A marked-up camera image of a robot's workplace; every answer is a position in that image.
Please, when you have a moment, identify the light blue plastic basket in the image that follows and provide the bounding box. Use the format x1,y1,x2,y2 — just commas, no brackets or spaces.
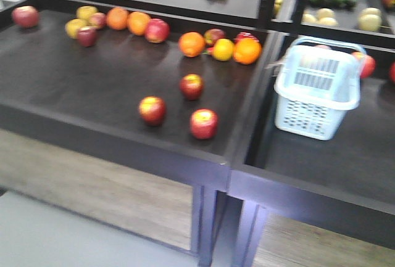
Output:
274,36,366,141

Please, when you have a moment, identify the red apple behind basket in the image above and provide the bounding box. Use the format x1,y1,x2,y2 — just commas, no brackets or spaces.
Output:
351,52,376,79

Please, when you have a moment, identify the red apple front right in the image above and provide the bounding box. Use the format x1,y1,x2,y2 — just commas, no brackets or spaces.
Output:
189,109,218,140

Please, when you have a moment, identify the red apple middle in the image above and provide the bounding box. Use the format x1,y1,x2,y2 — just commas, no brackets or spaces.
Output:
179,74,204,101

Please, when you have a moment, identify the red apple front left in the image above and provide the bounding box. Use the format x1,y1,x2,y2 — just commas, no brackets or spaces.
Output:
138,96,167,126

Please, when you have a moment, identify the yellow round fruit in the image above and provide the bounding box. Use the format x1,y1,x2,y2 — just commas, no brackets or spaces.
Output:
212,38,234,62

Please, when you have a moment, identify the orange with navel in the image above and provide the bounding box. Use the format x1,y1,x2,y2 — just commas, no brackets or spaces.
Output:
178,31,206,57

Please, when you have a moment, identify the large orange right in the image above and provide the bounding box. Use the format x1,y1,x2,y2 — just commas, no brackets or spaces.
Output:
233,38,262,65

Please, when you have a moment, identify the black wooden display stand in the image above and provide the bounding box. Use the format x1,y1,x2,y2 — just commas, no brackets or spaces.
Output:
1,0,394,266

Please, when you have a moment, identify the dark red apple back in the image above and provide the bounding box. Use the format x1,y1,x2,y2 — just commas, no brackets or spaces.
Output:
204,28,226,46

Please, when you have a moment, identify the red bell pepper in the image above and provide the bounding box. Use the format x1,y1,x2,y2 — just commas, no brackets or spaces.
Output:
234,31,259,44

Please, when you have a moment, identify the pink red apple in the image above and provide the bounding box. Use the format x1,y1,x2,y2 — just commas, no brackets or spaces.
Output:
144,18,170,44

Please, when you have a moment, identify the orange middle right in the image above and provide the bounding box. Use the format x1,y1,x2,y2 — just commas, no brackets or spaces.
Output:
127,11,151,36

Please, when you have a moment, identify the orange middle left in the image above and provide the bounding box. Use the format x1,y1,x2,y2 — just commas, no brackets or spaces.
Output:
106,7,128,30

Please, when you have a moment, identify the dark red small apple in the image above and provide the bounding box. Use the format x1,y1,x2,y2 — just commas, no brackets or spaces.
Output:
77,27,98,47

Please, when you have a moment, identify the pink small apple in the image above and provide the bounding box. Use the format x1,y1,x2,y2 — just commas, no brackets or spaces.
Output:
88,12,107,30

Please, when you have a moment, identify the yellow apple front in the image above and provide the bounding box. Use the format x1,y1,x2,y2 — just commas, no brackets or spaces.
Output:
65,18,88,39

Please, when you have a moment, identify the yellow apple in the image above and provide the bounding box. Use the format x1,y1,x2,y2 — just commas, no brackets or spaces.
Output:
65,18,88,39
76,6,98,20

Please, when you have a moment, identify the yellow apple back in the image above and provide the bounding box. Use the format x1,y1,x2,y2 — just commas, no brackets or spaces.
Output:
76,6,98,20

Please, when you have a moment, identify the red apple far left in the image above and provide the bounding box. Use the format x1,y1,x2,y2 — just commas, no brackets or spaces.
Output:
11,6,40,28

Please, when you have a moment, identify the red apple right tray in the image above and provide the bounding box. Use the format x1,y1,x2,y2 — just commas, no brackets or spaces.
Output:
388,62,395,84

